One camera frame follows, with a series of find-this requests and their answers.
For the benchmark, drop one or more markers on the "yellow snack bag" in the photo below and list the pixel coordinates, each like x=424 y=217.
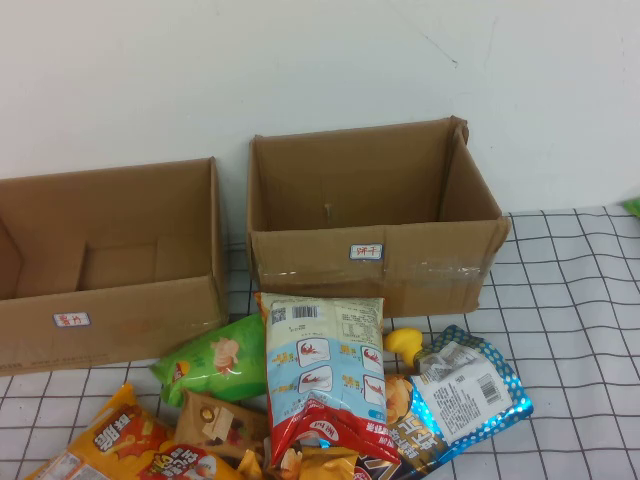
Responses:
x=250 y=467
x=330 y=465

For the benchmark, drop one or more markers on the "blue Vikar shrimp chips bag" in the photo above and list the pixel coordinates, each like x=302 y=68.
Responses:
x=465 y=395

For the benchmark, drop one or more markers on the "yellow rubber duck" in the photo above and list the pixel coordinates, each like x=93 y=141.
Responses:
x=400 y=345

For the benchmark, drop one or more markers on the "orange snack bag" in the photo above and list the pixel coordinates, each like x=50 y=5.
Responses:
x=115 y=440

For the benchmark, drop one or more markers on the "green object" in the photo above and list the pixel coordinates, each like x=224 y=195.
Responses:
x=632 y=207

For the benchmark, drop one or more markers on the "tall taped cardboard box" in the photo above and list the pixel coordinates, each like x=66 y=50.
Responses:
x=310 y=280

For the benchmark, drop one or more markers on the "green potato chips bag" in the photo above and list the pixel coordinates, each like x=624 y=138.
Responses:
x=210 y=365

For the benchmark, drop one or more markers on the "brown wafer snack packet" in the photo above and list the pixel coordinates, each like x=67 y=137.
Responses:
x=290 y=460
x=220 y=425

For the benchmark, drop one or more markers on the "red white shrimp chips bag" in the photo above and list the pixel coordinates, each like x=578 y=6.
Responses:
x=320 y=360

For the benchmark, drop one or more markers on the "wide low cardboard box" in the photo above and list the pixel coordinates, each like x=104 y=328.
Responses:
x=125 y=320

